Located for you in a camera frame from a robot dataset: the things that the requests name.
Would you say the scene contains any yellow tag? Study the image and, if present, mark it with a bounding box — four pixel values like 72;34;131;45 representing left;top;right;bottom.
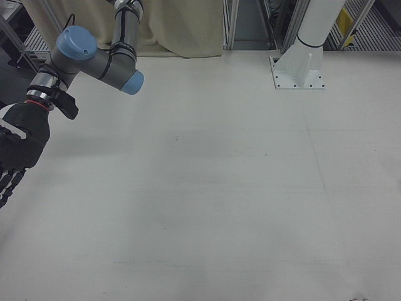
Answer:
335;8;356;48

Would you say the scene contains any aluminium extrusion frame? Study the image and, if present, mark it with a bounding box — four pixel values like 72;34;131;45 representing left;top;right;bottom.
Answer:
221;0;401;53

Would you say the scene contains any beige curtain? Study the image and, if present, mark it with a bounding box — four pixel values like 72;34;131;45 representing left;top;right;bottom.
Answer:
23;0;224;59

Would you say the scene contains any black dexterous robot hand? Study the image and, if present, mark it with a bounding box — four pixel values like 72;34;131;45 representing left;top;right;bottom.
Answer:
0;100;51;210

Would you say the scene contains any grey metal shelf rack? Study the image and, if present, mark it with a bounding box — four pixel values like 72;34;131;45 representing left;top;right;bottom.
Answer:
0;0;53;73

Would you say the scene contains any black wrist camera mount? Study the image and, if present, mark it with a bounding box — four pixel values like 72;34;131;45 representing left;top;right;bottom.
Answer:
46;87;80;120

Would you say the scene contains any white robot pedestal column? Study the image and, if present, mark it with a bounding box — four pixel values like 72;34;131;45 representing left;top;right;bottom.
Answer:
269;0;345;91

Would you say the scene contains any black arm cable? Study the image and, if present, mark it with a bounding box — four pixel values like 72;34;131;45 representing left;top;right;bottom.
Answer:
61;0;142;83

